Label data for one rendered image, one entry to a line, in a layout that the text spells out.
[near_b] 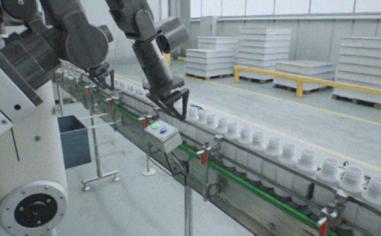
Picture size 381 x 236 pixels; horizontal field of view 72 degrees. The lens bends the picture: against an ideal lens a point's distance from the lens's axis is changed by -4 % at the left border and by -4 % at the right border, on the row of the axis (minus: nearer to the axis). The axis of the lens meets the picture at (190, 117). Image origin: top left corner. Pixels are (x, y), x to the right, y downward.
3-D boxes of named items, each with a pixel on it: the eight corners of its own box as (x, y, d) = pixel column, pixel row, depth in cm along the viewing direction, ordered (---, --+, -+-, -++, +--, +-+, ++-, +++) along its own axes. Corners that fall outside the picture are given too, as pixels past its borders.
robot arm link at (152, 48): (125, 42, 59) (137, 43, 54) (150, 28, 61) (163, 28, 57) (138, 70, 62) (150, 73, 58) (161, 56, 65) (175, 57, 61)
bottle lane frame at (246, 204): (340, 264, 79) (352, 215, 74) (318, 286, 72) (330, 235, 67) (52, 74, 415) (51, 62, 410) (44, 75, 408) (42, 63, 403)
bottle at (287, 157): (274, 186, 88) (280, 140, 83) (293, 190, 86) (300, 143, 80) (272, 196, 83) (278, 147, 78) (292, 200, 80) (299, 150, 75)
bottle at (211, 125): (212, 148, 115) (213, 111, 110) (220, 154, 110) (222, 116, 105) (200, 151, 112) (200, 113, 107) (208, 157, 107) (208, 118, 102)
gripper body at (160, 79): (164, 78, 70) (153, 52, 66) (187, 85, 62) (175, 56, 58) (144, 92, 67) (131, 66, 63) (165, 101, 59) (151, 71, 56)
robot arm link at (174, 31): (114, 14, 57) (132, 14, 51) (156, -7, 62) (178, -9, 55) (137, 63, 64) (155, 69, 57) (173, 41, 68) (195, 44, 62)
